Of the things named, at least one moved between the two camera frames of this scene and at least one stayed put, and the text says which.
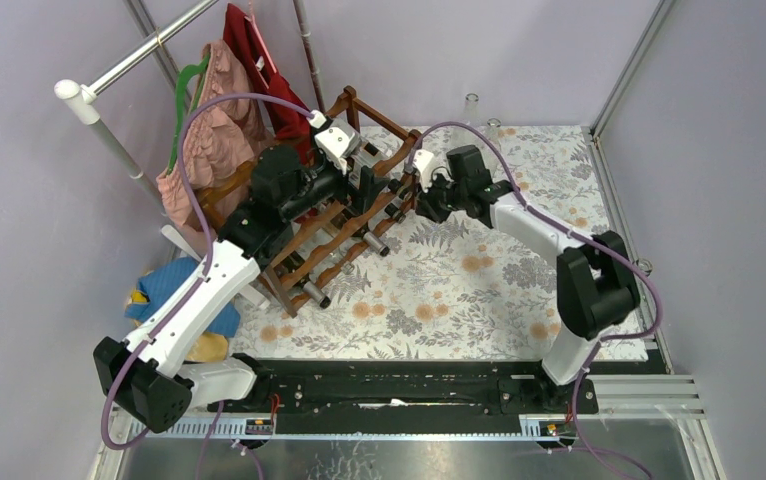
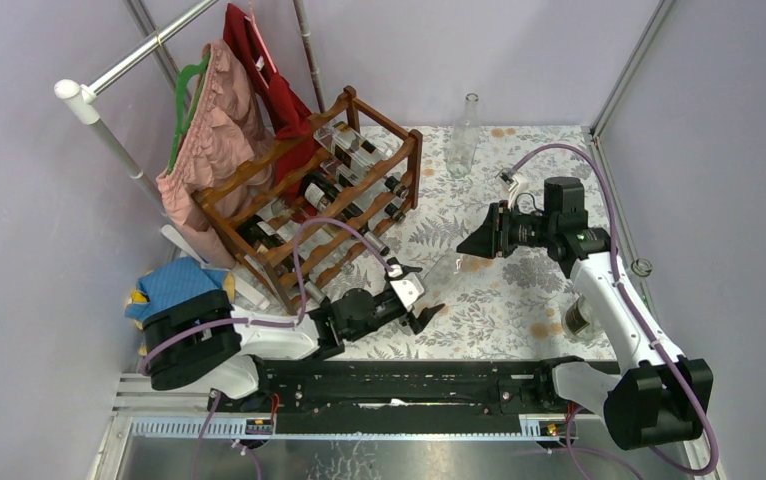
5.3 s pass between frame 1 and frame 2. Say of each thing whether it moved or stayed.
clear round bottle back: moved
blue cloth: stayed
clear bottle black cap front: moved
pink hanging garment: stayed
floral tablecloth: stayed
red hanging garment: stayed
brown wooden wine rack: stayed
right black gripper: moved
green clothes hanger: stayed
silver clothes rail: stayed
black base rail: stayed
